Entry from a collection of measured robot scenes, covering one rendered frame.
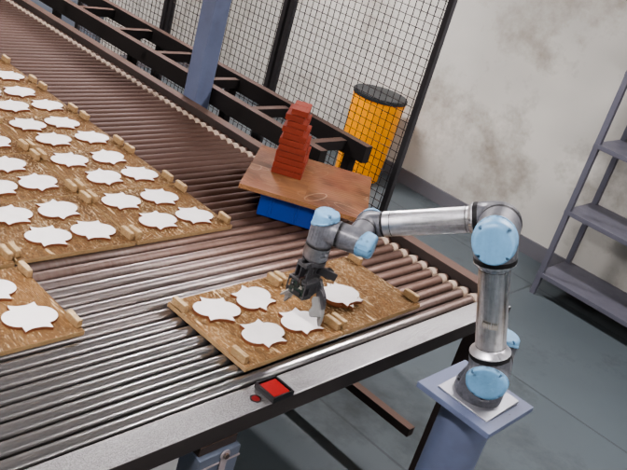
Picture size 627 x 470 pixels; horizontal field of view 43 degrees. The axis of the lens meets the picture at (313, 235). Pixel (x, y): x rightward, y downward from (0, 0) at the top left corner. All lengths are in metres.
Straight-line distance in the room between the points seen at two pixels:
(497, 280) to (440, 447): 0.66
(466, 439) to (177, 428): 0.97
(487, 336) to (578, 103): 3.89
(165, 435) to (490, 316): 0.90
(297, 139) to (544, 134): 3.21
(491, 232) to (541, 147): 4.04
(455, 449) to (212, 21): 2.41
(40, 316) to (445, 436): 1.25
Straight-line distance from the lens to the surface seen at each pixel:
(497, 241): 2.09
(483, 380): 2.28
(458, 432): 2.53
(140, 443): 1.91
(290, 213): 3.07
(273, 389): 2.14
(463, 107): 6.42
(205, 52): 4.08
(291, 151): 3.18
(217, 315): 2.34
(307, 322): 2.43
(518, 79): 6.18
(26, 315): 2.21
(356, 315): 2.57
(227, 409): 2.05
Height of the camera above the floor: 2.17
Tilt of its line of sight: 24 degrees down
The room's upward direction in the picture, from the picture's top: 17 degrees clockwise
